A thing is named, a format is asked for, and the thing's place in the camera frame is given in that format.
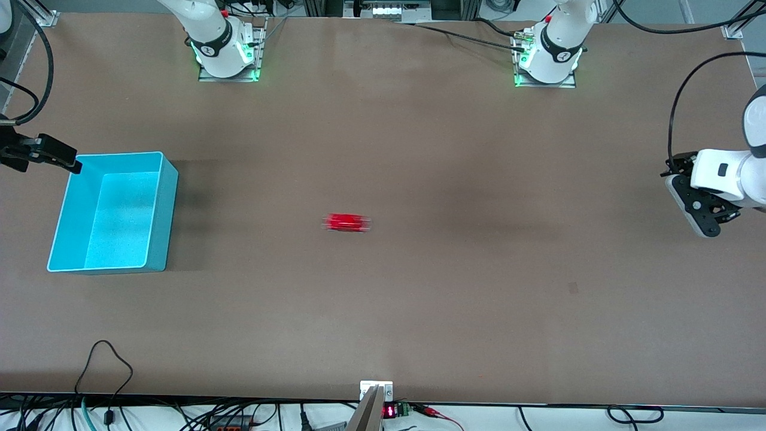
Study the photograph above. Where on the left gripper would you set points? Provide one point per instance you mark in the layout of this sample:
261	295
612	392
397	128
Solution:
678	166

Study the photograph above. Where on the red beetle toy car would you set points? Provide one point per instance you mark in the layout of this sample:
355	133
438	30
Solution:
347	222

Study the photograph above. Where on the blue plastic box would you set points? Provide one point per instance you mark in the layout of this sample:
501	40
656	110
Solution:
119	221

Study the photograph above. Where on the black device with white lights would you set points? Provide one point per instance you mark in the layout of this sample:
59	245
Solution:
389	11

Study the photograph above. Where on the red clip leads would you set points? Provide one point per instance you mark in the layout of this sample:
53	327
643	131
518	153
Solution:
428	410

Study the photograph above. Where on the module with red display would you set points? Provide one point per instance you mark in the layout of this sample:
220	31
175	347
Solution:
389	411

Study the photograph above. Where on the grey metal bar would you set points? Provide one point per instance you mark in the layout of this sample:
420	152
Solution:
368	416

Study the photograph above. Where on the silver aluminium frame rail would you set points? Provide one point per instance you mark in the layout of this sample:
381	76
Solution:
45	15

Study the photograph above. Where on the silver corner bracket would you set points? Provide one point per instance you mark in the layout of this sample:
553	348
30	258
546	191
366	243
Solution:
733	32

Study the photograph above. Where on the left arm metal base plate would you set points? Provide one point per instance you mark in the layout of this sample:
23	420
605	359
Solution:
544	85

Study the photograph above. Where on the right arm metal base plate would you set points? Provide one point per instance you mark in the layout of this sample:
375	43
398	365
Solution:
227	78

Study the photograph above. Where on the white metal bracket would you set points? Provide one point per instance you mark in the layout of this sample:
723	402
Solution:
366	386

